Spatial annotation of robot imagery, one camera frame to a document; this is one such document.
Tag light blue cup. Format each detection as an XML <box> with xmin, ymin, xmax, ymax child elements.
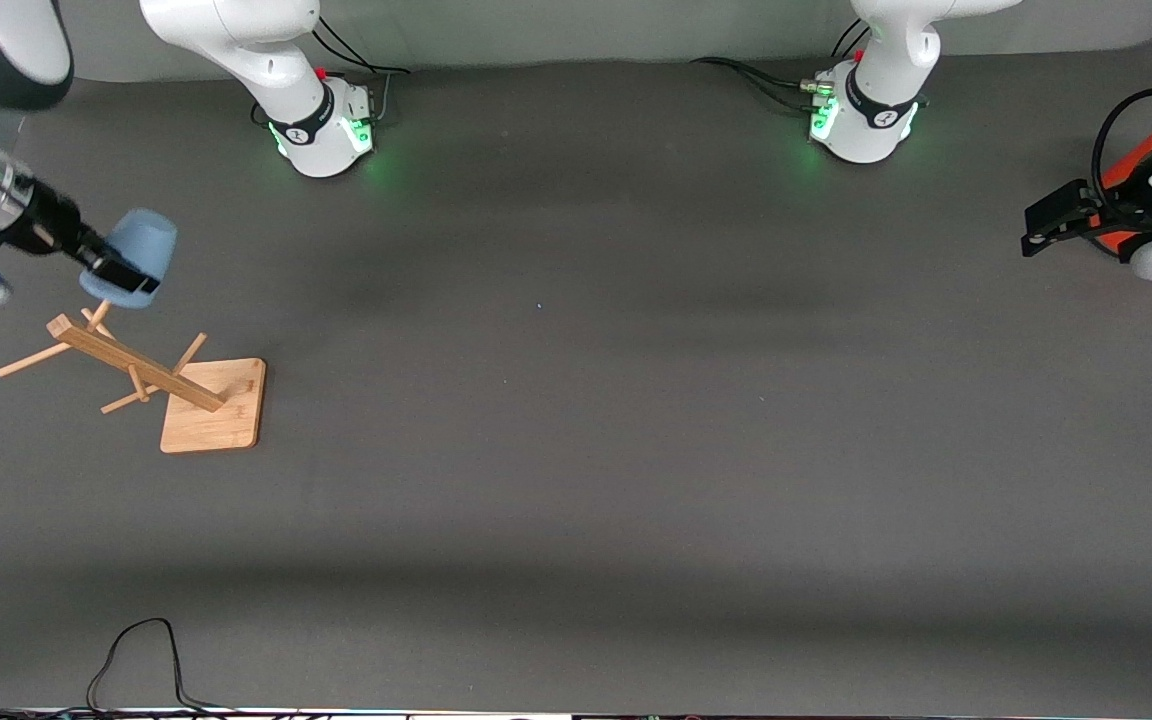
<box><xmin>79</xmin><ymin>208</ymin><xmax>179</xmax><ymax>310</ymax></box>

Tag wooden cup rack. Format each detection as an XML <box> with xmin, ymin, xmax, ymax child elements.
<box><xmin>0</xmin><ymin>298</ymin><xmax>268</xmax><ymax>455</ymax></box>

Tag orange plastic object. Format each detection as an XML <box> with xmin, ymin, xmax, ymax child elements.
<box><xmin>1096</xmin><ymin>116</ymin><xmax>1152</xmax><ymax>257</ymax></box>

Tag dark grey table mat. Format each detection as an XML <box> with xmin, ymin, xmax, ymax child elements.
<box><xmin>0</xmin><ymin>36</ymin><xmax>1152</xmax><ymax>717</ymax></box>

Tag black right arm base cables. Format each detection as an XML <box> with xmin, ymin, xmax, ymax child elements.
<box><xmin>251</xmin><ymin>15</ymin><xmax>413</xmax><ymax>129</ymax></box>

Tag black arm base cables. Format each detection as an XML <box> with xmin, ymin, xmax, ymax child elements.
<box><xmin>690</xmin><ymin>18</ymin><xmax>929</xmax><ymax>113</ymax></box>
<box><xmin>251</xmin><ymin>15</ymin><xmax>413</xmax><ymax>129</ymax></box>

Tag black left arm base cables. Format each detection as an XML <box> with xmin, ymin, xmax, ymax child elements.
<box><xmin>690</xmin><ymin>18</ymin><xmax>929</xmax><ymax>113</ymax></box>

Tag thin black floor cable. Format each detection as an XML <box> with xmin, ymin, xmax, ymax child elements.
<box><xmin>0</xmin><ymin>617</ymin><xmax>267</xmax><ymax>719</ymax></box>

